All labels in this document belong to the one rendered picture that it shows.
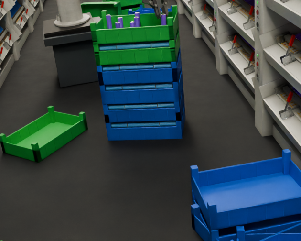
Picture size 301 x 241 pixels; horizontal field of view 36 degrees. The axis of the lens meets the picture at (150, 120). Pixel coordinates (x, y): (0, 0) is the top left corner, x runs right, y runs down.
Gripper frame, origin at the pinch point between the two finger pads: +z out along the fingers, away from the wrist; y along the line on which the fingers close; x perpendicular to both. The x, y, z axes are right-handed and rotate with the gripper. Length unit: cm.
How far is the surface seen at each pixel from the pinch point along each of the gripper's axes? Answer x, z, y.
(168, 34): 2.1, 8.5, 0.2
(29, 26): -212, -49, 23
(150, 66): -7.1, 17.4, 6.8
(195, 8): -114, -20, -70
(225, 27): -51, 4, -52
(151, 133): -18.9, 42.2, 9.0
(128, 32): -3.9, 4.2, 12.8
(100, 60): -13.2, 10.5, 22.9
